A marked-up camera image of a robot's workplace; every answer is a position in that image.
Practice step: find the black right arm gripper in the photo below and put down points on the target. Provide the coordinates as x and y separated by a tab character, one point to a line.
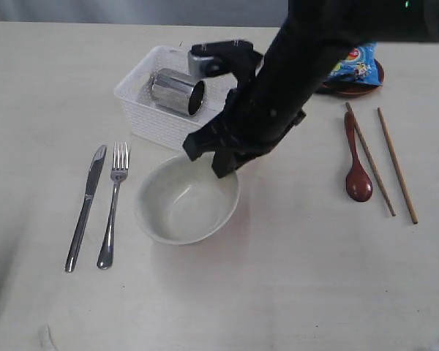
257	115

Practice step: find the white perforated plastic basket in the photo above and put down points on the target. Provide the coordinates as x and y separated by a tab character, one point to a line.
157	124

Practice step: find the white floral ceramic bowl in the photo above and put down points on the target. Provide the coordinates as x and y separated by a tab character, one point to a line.
181	202

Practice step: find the silver foil packet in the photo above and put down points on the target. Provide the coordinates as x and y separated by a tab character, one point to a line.
178	91

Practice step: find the silver metal fork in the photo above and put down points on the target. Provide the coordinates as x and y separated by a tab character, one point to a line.
119	173

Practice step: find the silver table knife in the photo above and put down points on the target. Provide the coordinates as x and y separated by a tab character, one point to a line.
91	186

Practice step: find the dark brown round plate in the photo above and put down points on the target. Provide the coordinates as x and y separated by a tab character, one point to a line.
343	89

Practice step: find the wooden chopstick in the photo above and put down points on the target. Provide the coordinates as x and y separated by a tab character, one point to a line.
397	168
371	161

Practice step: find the brown wooden spoon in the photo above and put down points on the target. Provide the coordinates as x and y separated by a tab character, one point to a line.
357	182

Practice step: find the blue chips snack bag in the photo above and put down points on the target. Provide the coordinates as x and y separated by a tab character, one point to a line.
358	67

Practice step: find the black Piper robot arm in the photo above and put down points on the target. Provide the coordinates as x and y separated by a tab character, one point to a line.
316	35

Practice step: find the grey backdrop curtain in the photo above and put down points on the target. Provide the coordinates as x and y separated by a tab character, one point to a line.
266	13

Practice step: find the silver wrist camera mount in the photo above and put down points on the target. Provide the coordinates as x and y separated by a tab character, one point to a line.
213	59

